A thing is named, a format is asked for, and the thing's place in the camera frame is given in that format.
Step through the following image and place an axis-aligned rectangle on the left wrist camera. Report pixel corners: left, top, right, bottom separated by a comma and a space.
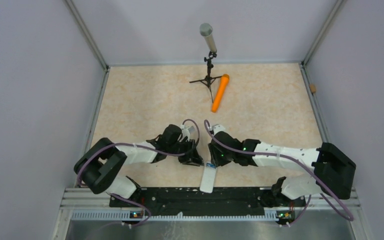
180, 124, 198, 140

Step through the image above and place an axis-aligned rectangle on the small tan wall knob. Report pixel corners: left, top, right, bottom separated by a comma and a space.
308, 83, 317, 94

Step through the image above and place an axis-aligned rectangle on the black tripod mic stand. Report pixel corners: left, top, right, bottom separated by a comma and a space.
189, 51, 221, 103

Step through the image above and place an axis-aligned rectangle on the white remote control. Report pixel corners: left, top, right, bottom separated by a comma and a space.
199, 162, 217, 194

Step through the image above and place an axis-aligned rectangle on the blue AAA battery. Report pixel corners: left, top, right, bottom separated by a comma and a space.
205, 162, 217, 169

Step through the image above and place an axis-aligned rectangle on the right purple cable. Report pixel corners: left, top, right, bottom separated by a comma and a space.
203, 119, 355, 222

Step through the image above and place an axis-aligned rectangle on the white cable duct strip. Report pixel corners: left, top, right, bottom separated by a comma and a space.
70, 209, 279, 222

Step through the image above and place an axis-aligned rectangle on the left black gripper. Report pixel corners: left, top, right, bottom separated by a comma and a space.
167, 138, 204, 167

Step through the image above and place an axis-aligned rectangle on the grey microphone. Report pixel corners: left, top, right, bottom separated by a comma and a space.
199, 22, 217, 54

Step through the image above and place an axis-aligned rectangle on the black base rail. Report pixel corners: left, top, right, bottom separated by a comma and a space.
109, 187, 279, 218

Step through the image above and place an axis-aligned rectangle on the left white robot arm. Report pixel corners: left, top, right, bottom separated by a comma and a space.
73, 124, 204, 207

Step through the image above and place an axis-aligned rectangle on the orange microphone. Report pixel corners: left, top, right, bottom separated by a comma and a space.
211, 74, 230, 113

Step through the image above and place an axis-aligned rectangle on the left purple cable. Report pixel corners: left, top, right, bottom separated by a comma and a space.
76, 118, 201, 228

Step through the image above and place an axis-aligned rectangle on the purple cable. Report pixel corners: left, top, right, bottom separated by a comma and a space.
76, 118, 201, 228
203, 119, 355, 222

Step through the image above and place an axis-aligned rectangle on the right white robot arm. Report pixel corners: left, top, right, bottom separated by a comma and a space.
209, 130, 356, 206

